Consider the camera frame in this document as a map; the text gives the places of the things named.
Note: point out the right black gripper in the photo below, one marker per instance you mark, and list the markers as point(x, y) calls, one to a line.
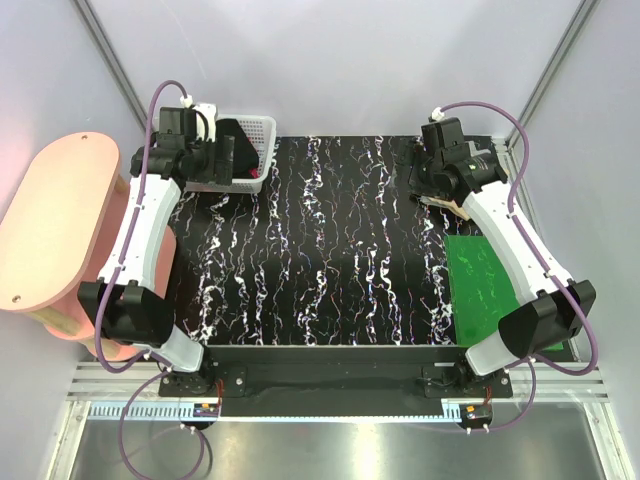
point(414, 184)

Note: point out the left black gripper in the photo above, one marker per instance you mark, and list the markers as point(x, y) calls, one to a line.
point(218, 170)

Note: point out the black daisy t-shirt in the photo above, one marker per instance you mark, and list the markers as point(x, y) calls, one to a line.
point(246, 156)

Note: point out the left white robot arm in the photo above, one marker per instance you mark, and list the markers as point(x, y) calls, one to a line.
point(188, 143)

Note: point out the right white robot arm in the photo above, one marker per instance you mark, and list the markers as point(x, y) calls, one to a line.
point(446, 170)

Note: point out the beige folded t-shirt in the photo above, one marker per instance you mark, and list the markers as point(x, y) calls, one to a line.
point(444, 204)

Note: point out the white plastic basket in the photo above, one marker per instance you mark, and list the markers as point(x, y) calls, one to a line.
point(261, 131)

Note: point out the black marble table mat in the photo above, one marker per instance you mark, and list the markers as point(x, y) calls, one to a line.
point(332, 251)

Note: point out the green cutting mat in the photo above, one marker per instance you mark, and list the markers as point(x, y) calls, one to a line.
point(481, 292)

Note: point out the pink tiered shelf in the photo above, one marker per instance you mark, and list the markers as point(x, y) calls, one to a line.
point(59, 229)

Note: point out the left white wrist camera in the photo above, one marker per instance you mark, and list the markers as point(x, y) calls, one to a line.
point(206, 117)

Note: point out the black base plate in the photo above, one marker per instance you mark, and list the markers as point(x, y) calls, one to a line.
point(336, 381)

